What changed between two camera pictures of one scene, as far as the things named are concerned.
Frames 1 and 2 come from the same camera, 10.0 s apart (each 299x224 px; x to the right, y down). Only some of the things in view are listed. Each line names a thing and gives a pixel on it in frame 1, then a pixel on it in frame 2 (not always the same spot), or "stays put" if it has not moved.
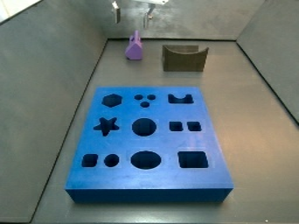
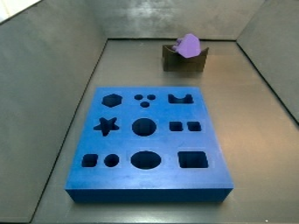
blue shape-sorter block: (148, 150) stays put
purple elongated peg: (133, 49) to (188, 46)
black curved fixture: (182, 58) stays put
